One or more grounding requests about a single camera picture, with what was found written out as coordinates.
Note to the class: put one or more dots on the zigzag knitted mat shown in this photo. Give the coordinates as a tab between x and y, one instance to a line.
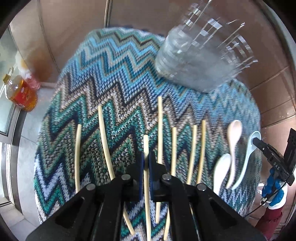
114	68

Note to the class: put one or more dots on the blue gloved right hand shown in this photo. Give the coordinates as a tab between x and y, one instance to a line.
280	198

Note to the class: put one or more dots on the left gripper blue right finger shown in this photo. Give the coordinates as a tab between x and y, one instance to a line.
151	176

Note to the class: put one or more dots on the wire utensil holder clear cup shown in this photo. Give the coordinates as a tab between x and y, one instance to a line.
204	50

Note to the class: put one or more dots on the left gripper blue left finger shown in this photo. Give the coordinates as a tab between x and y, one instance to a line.
141	176

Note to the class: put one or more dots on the amber cooking oil bottle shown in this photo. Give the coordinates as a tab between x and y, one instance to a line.
18	91

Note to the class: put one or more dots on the cream chopstick short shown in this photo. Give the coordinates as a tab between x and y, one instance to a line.
173	173

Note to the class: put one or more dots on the cream white ceramic spoon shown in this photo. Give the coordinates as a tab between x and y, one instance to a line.
234	132

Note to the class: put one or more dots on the cream chopstick curved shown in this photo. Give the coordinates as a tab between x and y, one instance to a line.
109	163

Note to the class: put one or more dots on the cream chopstick tall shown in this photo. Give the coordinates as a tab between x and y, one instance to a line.
160	148

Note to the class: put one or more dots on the pale blue ceramic spoon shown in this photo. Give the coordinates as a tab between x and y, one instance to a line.
250	148

